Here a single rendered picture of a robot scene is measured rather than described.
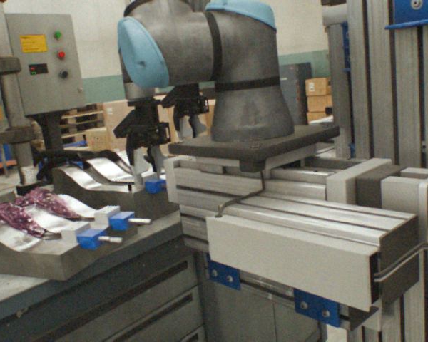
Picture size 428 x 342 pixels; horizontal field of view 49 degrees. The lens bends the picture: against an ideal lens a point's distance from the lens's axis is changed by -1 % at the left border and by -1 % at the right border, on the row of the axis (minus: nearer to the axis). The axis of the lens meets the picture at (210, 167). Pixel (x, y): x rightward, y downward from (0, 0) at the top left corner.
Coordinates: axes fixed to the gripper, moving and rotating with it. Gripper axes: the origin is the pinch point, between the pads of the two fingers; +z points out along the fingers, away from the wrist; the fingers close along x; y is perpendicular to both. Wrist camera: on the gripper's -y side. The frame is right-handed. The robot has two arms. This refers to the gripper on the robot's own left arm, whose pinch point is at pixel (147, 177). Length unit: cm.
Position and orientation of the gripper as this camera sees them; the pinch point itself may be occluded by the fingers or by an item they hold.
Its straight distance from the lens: 122.2
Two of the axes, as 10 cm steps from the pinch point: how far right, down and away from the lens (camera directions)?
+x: 6.5, -2.3, 7.2
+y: 7.5, 0.5, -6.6
